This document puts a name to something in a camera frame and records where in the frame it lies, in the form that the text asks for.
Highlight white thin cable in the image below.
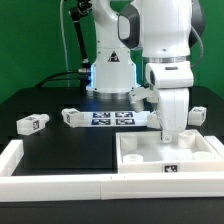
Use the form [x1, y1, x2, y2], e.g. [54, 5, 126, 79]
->
[59, 0, 71, 88]

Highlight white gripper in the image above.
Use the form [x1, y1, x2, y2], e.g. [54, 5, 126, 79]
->
[129, 62, 193, 143]

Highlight white square table top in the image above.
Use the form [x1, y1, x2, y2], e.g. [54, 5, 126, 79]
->
[116, 130, 224, 173]

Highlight white sheet with markers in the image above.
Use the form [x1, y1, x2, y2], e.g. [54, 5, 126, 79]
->
[82, 111, 150, 127]

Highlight black cable bundle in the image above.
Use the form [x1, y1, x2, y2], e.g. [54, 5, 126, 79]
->
[34, 6, 92, 89]

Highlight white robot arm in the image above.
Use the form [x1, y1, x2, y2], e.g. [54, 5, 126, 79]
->
[69, 0, 205, 143]

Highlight white U-shaped fence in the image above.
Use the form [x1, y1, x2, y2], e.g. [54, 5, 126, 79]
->
[0, 140, 224, 202]

